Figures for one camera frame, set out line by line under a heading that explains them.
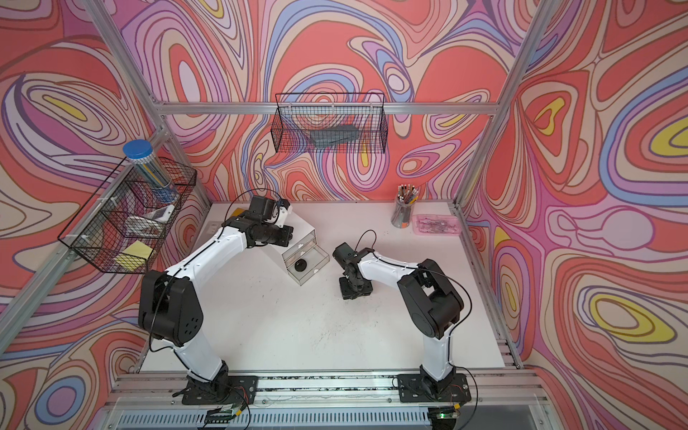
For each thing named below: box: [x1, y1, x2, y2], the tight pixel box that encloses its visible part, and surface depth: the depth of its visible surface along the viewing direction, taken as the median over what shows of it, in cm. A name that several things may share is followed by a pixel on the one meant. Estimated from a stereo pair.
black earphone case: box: [293, 258, 308, 272], surface depth 98 cm
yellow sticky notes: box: [113, 240, 154, 271], surface depth 72 cm
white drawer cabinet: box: [271, 212, 318, 263], surface depth 93 cm
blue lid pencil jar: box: [122, 138, 180, 205], surface depth 76 cm
